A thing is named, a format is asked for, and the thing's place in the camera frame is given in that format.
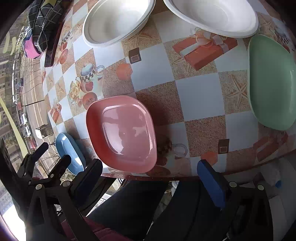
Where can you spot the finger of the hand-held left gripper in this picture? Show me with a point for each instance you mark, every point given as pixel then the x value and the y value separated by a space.
pixel 38 153
pixel 61 163

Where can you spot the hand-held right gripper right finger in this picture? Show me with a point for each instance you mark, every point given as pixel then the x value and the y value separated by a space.
pixel 212 184

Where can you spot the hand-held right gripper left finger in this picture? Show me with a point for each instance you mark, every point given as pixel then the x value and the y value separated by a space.
pixel 89 179

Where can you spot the blue plate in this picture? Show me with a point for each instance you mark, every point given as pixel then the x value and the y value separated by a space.
pixel 69 150

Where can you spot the pink plate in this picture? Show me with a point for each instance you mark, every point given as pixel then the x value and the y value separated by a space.
pixel 120 132

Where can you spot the green plate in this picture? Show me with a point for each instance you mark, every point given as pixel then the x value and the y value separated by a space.
pixel 270 81

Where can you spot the white bowl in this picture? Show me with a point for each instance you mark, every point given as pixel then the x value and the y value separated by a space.
pixel 115 20
pixel 208 16

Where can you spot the person's right leg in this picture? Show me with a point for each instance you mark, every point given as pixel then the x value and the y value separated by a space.
pixel 189 215

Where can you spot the person's leg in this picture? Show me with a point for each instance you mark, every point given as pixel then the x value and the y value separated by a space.
pixel 129 208
pixel 189 215

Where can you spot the person's left leg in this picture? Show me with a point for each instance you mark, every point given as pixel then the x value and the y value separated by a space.
pixel 129 208

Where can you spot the person's maroon jacket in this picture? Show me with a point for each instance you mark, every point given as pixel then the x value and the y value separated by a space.
pixel 104 231

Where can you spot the white plastic bag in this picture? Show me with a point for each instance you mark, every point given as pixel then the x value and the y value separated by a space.
pixel 270 172

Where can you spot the printed checkered tablecloth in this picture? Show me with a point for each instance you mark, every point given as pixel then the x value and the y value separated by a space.
pixel 196 92

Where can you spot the checked dark cloth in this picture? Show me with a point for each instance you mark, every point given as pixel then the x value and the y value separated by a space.
pixel 44 20

